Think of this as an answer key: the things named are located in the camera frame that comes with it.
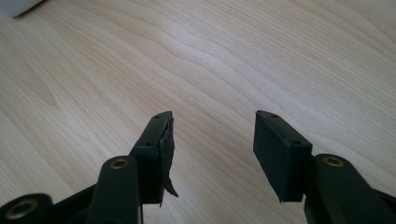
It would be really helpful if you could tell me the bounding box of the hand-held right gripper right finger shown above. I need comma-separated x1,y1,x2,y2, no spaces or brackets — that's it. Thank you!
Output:
252,109,314,203

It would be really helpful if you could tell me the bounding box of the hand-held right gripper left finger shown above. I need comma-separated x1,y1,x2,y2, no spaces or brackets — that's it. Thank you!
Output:
128,110,179,208

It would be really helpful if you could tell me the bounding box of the white object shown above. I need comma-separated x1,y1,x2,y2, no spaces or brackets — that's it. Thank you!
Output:
0,0,43,19

